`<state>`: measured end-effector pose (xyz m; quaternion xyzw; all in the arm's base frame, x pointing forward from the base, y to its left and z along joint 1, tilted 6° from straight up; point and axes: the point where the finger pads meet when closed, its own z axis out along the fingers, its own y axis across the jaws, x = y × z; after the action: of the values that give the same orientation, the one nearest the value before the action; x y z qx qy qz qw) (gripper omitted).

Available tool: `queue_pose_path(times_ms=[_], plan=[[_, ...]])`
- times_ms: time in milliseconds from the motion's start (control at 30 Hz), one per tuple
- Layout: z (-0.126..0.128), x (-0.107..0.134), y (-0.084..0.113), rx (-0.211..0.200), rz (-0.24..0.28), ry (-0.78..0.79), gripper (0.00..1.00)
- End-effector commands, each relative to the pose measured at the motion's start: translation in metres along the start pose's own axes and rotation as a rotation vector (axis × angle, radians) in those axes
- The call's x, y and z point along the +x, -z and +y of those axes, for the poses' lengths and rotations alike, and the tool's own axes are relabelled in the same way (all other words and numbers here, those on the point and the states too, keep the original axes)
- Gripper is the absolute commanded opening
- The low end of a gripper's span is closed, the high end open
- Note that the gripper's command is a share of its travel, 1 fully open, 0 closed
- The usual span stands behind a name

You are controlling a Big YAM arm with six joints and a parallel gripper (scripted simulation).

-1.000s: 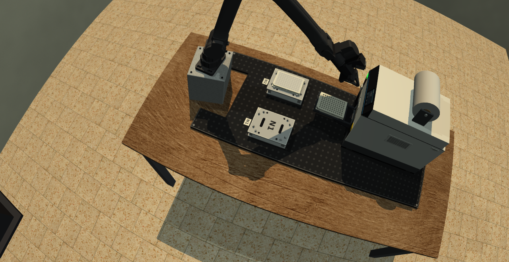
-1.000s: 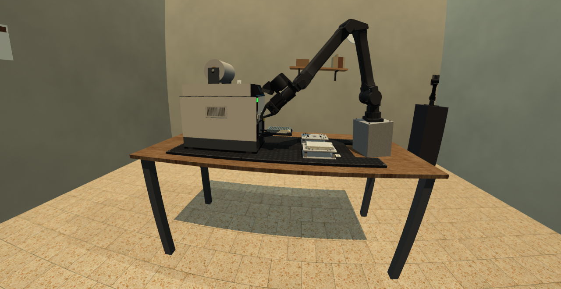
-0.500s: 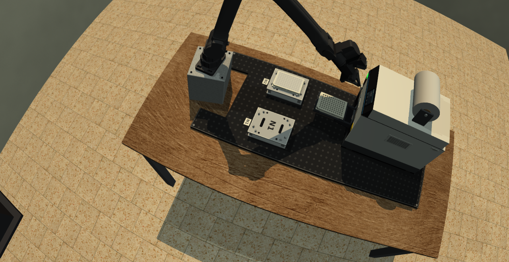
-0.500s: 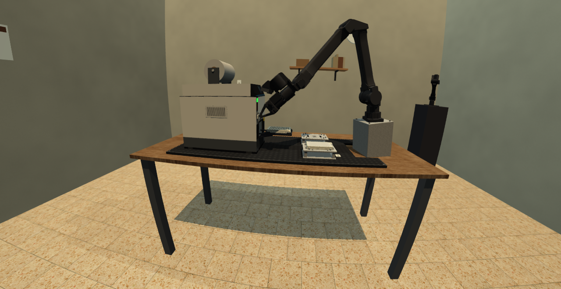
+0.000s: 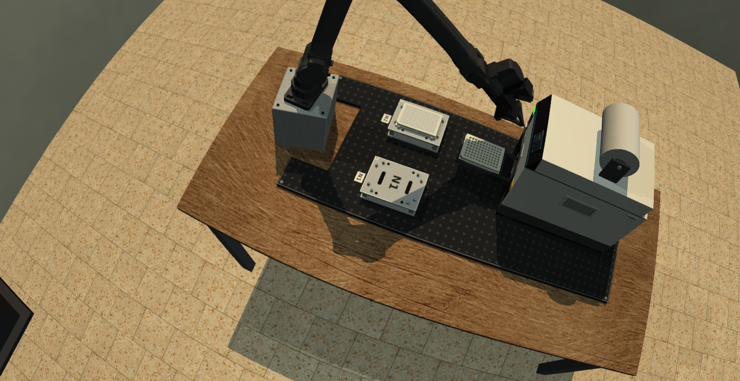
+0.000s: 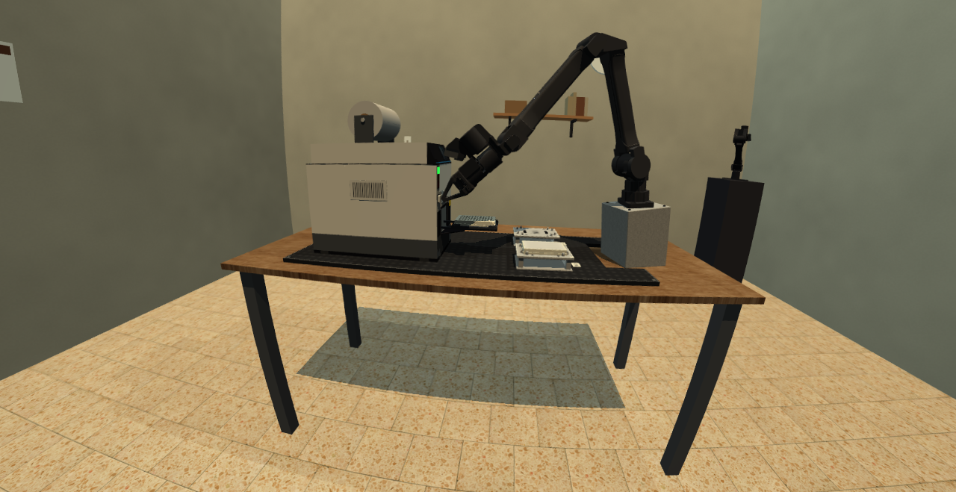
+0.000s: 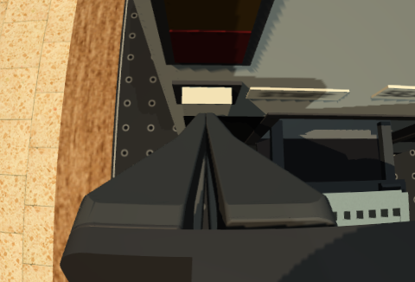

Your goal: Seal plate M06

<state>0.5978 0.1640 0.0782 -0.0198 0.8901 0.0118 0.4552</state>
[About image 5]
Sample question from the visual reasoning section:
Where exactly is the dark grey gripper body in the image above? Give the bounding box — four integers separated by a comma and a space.
489, 86, 520, 121

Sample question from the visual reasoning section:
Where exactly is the cream multi-well plate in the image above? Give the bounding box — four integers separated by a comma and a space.
395, 103, 443, 139

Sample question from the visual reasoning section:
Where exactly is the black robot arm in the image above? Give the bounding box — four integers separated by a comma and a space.
284, 0, 534, 111

